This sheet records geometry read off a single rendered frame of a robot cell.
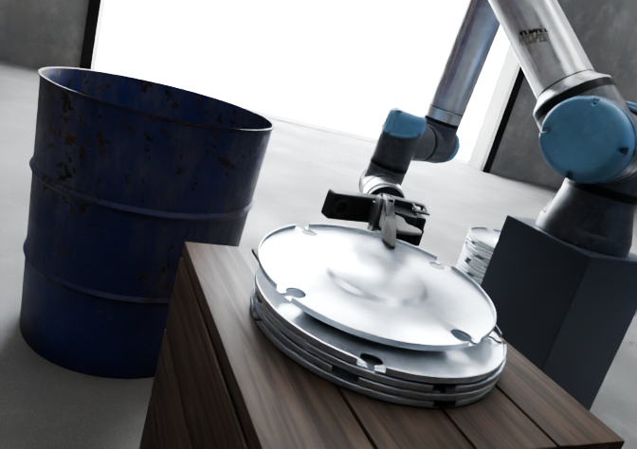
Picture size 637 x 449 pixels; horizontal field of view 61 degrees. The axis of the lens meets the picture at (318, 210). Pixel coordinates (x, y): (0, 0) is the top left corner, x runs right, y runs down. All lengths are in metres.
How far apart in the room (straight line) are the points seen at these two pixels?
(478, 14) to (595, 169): 0.42
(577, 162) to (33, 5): 4.21
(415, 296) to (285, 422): 0.24
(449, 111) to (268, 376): 0.73
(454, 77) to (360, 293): 0.60
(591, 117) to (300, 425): 0.57
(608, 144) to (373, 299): 0.40
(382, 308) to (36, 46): 4.23
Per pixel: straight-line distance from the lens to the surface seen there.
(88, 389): 1.04
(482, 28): 1.10
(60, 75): 1.15
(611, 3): 6.11
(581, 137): 0.83
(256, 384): 0.49
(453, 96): 1.10
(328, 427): 0.47
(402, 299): 0.62
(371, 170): 1.03
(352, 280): 0.62
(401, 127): 1.00
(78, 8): 4.60
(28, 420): 0.98
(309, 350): 0.52
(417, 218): 0.86
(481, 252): 1.64
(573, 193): 0.98
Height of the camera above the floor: 0.62
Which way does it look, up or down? 15 degrees down
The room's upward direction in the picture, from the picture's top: 16 degrees clockwise
